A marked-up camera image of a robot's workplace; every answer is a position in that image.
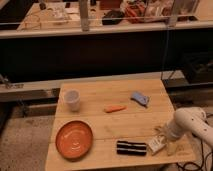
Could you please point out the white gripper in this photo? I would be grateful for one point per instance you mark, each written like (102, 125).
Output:
(173, 132)

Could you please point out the small white bottle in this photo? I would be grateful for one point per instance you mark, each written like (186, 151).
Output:
(157, 143)

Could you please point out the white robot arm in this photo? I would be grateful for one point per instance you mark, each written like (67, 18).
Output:
(186, 119)

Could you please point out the black white striped cloth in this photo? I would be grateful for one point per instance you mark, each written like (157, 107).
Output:
(131, 148)

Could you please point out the orange toy carrot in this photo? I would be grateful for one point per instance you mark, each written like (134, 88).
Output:
(111, 109)

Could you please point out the black box at right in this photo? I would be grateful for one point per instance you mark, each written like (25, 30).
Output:
(197, 67)

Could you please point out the orange plate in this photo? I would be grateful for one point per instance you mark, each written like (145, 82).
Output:
(74, 140)

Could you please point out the translucent plastic cup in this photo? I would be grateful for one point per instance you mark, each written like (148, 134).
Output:
(72, 100)

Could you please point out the red tool on bench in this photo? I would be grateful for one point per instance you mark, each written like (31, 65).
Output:
(135, 13)

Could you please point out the black bag on bench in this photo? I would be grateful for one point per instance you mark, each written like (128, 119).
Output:
(112, 17)

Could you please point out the grey metal post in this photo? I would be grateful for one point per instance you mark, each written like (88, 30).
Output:
(83, 9)

